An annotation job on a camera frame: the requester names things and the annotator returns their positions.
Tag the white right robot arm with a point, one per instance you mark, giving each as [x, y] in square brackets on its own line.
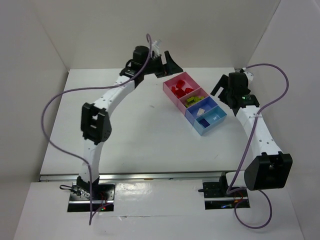
[270, 167]

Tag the red curved lego brick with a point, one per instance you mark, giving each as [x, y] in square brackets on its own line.
[188, 90]

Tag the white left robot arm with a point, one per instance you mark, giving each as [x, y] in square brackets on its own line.
[95, 121]

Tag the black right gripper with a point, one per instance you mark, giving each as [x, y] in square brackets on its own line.
[225, 90]

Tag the dark blue container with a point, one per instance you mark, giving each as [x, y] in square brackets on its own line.
[208, 104]

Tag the red long lego brick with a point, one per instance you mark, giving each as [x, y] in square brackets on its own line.
[180, 84]

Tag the green square lego brick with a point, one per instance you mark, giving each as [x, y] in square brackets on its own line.
[190, 101]

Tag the aluminium front rail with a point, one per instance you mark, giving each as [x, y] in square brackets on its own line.
[137, 176]

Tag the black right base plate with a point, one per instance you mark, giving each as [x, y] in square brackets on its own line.
[216, 197]

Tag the beige lego brick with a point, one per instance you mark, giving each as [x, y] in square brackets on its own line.
[200, 111]

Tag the purple lego brick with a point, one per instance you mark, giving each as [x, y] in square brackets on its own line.
[204, 123]

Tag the pink near container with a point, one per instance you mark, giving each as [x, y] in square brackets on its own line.
[182, 101]

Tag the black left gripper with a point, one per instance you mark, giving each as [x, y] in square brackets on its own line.
[161, 66]

